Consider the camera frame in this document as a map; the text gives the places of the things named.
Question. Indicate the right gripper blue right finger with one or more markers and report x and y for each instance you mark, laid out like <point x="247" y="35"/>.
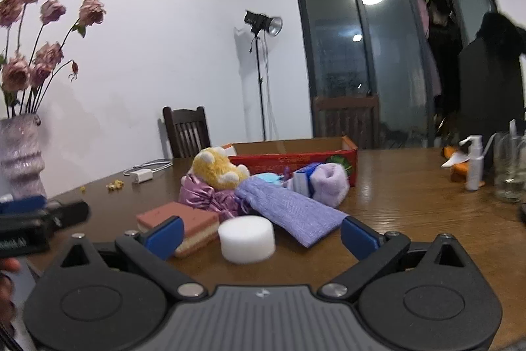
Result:
<point x="377" y="255"/>

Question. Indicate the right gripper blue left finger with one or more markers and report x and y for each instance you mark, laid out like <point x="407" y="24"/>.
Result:
<point x="147" y="255"/>

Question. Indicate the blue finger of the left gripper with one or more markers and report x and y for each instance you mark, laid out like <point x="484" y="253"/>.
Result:
<point x="22" y="206"/>

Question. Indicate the pink yellow sponge block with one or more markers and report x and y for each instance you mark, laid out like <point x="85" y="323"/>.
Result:
<point x="200" y="226"/>

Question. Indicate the purple satin scrunchie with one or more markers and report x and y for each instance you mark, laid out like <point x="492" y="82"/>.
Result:
<point x="196" y="194"/>

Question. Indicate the purple knitted cloth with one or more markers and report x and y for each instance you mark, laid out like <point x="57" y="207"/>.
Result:
<point x="307" y="220"/>

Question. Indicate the white foam cylinder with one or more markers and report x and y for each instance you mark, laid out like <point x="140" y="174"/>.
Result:
<point x="247" y="239"/>

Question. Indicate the yellow plush toy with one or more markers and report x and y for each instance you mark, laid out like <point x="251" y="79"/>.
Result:
<point x="213" y="166"/>

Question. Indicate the light blue plush toy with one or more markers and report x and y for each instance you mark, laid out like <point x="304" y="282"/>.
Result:
<point x="271" y="178"/>

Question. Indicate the person's left hand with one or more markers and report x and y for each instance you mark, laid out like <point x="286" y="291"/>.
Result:
<point x="7" y="308"/>

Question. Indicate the yellow crumbs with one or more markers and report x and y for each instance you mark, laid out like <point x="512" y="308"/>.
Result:
<point x="109" y="187"/>

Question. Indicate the lavender rolled towel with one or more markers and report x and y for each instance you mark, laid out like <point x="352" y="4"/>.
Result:
<point x="330" y="184"/>

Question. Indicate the blue white tissue pack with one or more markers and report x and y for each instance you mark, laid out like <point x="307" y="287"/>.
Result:
<point x="300" y="180"/>

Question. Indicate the dark wooden chair left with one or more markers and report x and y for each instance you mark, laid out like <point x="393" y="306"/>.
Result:
<point x="187" y="131"/>

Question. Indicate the dark wooden chair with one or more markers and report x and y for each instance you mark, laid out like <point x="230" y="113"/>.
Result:
<point x="187" y="131"/>
<point x="355" y="116"/>

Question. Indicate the orange white packet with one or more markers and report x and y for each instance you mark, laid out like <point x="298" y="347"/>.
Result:
<point x="456" y="163"/>

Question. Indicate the white spray bottle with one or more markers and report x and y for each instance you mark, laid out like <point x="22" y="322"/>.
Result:
<point x="475" y="162"/>

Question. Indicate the red cardboard box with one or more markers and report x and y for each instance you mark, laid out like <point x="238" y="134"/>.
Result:
<point x="276" y="156"/>

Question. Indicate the dark wooden chair right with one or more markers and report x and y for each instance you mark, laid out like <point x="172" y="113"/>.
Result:
<point x="355" y="116"/>

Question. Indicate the dried pink roses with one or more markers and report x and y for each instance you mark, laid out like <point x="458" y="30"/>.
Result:
<point x="27" y="77"/>

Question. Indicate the clear glass cup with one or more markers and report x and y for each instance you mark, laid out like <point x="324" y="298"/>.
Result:
<point x="509" y="164"/>

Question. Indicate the black bag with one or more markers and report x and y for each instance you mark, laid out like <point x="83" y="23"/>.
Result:
<point x="491" y="87"/>

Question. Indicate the dark sliding glass door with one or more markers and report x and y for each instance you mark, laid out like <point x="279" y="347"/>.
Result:
<point x="405" y="51"/>

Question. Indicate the studio light on stand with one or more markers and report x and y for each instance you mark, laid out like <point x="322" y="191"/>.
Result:
<point x="261" y="26"/>

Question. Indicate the white charger with cable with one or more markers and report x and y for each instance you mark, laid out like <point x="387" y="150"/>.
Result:
<point x="145" y="172"/>

